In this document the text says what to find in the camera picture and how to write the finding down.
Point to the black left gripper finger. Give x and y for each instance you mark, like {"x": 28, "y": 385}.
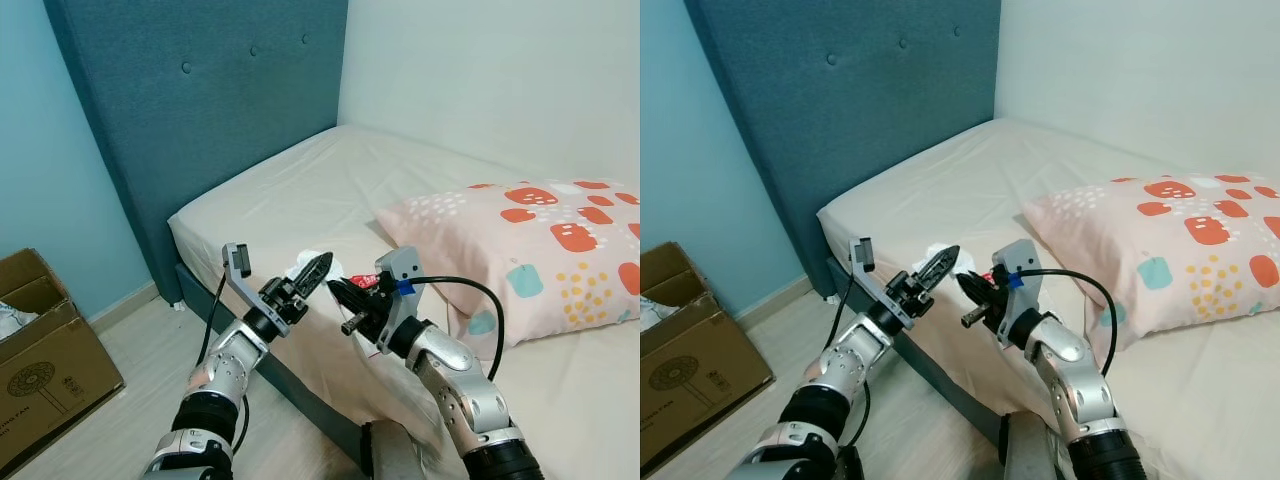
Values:
{"x": 935, "y": 262}
{"x": 943, "y": 273}
{"x": 320, "y": 277}
{"x": 312, "y": 265}

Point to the red snack wrapper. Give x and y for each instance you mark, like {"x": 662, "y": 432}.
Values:
{"x": 993, "y": 277}
{"x": 372, "y": 283}

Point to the pink patterned pillow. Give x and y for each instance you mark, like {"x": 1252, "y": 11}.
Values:
{"x": 520, "y": 260}
{"x": 1180, "y": 270}

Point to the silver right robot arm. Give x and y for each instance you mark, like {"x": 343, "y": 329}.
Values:
{"x": 1075, "y": 370}
{"x": 450, "y": 375}

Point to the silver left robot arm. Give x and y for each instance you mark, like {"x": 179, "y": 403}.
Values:
{"x": 850, "y": 360}
{"x": 225, "y": 365}

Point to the mattress with cream sheet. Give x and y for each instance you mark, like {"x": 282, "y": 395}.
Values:
{"x": 940, "y": 180}
{"x": 300, "y": 190}

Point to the blue upholstered headboard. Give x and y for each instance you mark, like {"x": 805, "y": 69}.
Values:
{"x": 850, "y": 120}
{"x": 200, "y": 120}

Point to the brown cardboard box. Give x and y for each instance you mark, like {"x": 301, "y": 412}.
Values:
{"x": 700, "y": 370}
{"x": 50, "y": 370}

